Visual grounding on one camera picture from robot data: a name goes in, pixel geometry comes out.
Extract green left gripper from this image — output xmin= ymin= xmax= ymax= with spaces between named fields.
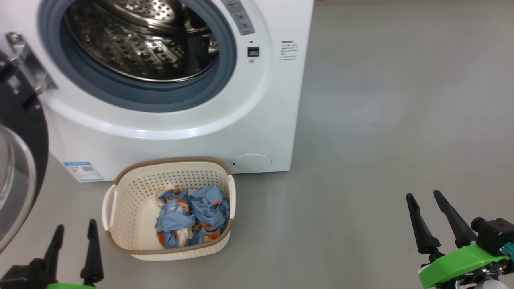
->
xmin=43 ymin=219 xmax=104 ymax=289

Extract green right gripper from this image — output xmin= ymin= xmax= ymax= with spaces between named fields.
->
xmin=406 ymin=190 xmax=514 ymax=289

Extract blue cartoon print garment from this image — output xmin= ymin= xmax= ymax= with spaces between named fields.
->
xmin=187 ymin=185 xmax=231 ymax=245

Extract dark round glass washer door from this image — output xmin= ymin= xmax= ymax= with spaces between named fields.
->
xmin=0 ymin=50 xmax=49 ymax=253

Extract metal washer door hinge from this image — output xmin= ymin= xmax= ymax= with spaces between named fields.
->
xmin=5 ymin=31 xmax=58 ymax=96

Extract white front-load washing machine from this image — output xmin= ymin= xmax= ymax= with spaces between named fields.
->
xmin=0 ymin=0 xmax=314 ymax=183

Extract stainless steel washer drum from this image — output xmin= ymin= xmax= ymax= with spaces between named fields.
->
xmin=64 ymin=0 xmax=220 ymax=83

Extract cream perforated laundry basket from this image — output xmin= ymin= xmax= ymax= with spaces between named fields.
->
xmin=102 ymin=157 xmax=236 ymax=261

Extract blue energy label sticker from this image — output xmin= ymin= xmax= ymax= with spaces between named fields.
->
xmin=63 ymin=161 xmax=104 ymax=183

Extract round white filter cover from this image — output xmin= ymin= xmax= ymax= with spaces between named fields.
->
xmin=232 ymin=154 xmax=272 ymax=174

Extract grey warning label sticker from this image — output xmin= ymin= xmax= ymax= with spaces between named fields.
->
xmin=221 ymin=0 xmax=255 ymax=36

